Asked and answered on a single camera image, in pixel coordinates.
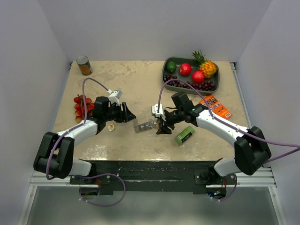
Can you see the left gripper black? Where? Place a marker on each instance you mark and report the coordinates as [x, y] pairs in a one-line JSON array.
[[125, 115]]

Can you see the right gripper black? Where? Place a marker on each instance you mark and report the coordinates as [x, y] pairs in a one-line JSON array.
[[164, 129]]

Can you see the amber bottle cap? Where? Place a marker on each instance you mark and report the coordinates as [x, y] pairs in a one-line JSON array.
[[111, 127]]

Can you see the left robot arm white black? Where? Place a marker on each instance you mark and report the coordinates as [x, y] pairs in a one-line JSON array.
[[55, 156]]

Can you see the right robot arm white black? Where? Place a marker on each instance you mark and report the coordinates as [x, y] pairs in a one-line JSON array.
[[250, 152]]

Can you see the green cylindrical bottle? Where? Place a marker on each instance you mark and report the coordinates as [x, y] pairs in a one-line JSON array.
[[184, 135]]

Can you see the red cherry tomato bunch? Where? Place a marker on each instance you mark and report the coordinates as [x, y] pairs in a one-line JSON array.
[[79, 108]]

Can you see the orange snack packet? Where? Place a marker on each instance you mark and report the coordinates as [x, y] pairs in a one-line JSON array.
[[217, 108]]

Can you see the dark red grape bunch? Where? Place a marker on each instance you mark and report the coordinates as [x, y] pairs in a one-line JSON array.
[[206, 85]]

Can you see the red apple right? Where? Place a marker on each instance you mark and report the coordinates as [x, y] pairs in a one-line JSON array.
[[198, 76]]

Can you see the red apple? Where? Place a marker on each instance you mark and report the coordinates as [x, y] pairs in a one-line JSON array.
[[198, 76], [185, 69]]

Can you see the dark green tray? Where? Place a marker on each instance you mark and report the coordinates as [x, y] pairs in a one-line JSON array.
[[179, 61]]

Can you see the red apple left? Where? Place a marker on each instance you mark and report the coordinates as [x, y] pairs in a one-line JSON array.
[[185, 69]]

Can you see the green lime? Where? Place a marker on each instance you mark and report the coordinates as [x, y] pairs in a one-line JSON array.
[[171, 67]]

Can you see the tin can orange label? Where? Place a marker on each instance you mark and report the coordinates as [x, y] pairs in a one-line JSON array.
[[84, 65]]

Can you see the small pineapple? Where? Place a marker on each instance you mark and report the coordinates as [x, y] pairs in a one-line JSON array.
[[207, 67]]

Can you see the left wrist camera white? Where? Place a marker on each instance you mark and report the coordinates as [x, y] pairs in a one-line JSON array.
[[114, 96]]

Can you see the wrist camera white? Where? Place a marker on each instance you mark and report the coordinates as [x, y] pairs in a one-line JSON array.
[[157, 111], [114, 96]]

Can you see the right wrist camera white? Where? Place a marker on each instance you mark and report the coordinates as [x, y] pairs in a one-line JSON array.
[[157, 111]]

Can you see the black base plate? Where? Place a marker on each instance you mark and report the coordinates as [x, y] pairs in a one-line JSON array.
[[150, 176]]

